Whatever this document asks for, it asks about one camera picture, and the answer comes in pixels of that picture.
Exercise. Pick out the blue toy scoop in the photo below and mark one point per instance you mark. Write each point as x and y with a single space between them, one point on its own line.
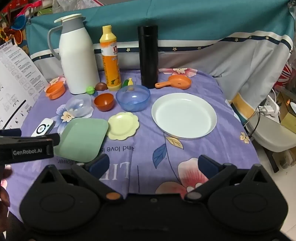
19 22

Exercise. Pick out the brown toy fruit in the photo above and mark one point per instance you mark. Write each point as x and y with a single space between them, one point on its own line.
101 86

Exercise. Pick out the purple floral cloth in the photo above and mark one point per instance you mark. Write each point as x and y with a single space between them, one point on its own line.
231 143

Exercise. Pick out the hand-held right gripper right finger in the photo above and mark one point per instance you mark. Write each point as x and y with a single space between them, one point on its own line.
207 165

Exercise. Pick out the small orange bowl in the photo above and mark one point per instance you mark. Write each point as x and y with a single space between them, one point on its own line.
104 104

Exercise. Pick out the person's left hand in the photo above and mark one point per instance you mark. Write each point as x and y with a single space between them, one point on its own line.
5 172

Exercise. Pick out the white power strip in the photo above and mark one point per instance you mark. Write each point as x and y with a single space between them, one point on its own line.
272 104

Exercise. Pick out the green toy bottle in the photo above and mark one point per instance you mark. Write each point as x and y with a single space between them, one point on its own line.
125 83

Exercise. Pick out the orange toy pot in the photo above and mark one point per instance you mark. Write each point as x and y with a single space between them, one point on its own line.
54 91

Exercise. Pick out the white instruction sheet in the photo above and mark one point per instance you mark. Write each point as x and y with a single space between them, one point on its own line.
13 92

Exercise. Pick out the white round plate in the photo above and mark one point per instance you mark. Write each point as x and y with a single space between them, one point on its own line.
182 113

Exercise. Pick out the clear transparent bowl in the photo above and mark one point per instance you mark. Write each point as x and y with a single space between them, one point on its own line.
78 106

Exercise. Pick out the white plastic seat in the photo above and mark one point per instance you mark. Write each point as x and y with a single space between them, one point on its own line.
272 134

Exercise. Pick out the yellow flower-shaped plate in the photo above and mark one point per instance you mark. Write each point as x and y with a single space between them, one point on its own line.
122 126

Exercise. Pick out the green and yellow toy pieces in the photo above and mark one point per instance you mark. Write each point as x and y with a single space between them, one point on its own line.
130 81

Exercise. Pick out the yellow cardboard box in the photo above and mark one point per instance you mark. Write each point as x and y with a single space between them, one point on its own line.
289 118

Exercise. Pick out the green toy fruit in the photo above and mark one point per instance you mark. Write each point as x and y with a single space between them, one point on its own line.
90 90

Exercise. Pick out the pink toy scoop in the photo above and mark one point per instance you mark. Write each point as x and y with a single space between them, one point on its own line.
24 11

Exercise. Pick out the red striped bag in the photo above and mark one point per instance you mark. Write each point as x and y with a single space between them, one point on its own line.
285 74

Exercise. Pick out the green square plate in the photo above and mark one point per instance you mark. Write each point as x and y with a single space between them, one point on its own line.
83 139

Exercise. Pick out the white thermos jug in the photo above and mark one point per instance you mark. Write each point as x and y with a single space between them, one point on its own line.
78 60

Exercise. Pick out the clear plastic bag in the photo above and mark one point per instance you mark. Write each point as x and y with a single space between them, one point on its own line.
66 3

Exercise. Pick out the orange toy frying pan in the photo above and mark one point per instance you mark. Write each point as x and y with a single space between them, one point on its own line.
179 82

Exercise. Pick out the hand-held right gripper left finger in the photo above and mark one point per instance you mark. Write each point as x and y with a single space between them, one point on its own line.
100 163

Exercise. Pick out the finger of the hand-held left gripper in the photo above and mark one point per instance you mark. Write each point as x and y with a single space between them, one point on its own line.
34 140
10 132

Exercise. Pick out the black thermos bottle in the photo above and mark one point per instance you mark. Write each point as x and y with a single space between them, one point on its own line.
148 58

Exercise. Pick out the blue transparent bowl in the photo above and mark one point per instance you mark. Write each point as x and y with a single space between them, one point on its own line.
131 102

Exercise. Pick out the yellow dish soap bottle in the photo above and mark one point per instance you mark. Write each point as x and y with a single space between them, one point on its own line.
111 64

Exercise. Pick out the red box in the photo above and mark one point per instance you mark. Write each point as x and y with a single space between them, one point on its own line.
11 7

